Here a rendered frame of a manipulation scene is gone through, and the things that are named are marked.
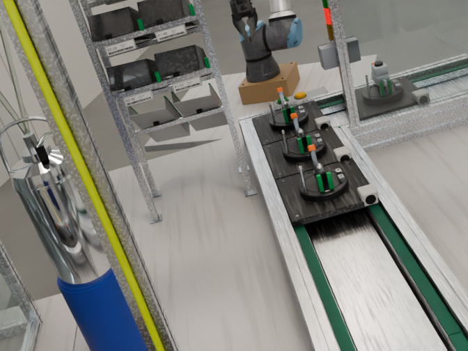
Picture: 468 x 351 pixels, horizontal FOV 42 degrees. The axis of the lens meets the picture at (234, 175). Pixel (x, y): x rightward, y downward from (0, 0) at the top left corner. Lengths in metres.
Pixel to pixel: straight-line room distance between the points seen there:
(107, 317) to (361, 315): 0.56
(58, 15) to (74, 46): 0.32
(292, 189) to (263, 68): 0.98
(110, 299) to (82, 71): 4.85
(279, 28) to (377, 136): 0.73
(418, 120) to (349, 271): 0.76
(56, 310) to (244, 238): 0.57
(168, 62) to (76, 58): 4.22
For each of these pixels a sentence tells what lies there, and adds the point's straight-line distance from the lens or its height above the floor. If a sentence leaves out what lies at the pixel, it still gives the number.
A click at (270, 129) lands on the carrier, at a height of 0.97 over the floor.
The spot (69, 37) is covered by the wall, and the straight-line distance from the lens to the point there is 6.06.
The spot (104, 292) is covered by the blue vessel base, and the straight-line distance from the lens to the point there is 1.39.
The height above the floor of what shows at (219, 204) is 0.86.
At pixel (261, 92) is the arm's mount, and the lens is 2.66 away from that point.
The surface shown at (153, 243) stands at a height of 0.86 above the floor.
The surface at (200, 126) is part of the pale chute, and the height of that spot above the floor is 1.01.
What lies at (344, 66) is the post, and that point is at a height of 1.18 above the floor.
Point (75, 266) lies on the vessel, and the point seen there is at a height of 1.19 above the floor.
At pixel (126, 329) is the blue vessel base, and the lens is 1.46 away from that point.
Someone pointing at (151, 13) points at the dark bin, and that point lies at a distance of 1.86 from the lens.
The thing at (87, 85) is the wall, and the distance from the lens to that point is 6.17.
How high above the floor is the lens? 1.88
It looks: 28 degrees down
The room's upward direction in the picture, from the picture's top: 16 degrees counter-clockwise
